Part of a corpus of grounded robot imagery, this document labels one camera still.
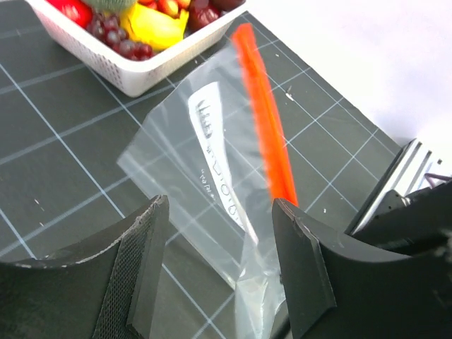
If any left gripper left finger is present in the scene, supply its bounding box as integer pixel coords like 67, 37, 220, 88
1, 195, 170, 338

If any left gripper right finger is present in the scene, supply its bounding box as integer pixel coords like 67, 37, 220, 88
272, 199, 451, 338

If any clear zip bag red zipper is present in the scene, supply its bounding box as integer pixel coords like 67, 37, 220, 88
117, 23, 297, 338

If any black grid cutting mat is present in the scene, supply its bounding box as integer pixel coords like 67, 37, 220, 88
0, 0, 402, 339

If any white plastic fruit basket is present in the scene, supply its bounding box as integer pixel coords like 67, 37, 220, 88
26, 0, 248, 99

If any purple grape bunch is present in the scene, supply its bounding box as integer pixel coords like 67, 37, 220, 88
86, 12, 155, 61

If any yellow banana bunch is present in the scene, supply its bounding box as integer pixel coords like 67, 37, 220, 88
119, 3, 189, 51

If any red pepper left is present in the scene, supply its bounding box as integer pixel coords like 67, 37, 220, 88
48, 0, 93, 29

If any green netted melon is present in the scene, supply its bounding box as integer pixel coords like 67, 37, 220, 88
84, 0, 136, 12

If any small strawberries pile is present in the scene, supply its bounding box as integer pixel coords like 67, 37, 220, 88
139, 0, 191, 18

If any dark red apple right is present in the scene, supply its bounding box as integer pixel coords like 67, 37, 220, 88
187, 0, 246, 32

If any right aluminium frame post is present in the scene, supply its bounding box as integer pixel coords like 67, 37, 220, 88
346, 139, 451, 234

